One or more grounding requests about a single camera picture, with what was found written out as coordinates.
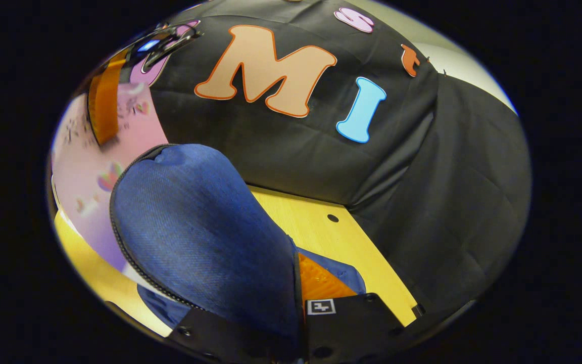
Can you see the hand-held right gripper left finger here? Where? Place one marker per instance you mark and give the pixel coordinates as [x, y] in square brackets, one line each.
[210, 333]

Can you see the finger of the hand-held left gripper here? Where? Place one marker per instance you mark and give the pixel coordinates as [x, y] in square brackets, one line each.
[106, 101]

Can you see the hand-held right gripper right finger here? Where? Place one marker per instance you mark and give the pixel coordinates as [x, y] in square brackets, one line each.
[351, 328]

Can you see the pink book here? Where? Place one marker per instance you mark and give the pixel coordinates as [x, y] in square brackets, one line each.
[84, 167]

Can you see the blue schoolbag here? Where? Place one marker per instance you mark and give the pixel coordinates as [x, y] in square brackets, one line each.
[195, 227]

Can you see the black backdrop cloth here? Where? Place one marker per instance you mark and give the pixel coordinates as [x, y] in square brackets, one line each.
[422, 177]

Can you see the small black table bracket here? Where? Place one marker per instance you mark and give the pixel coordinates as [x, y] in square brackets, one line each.
[418, 310]

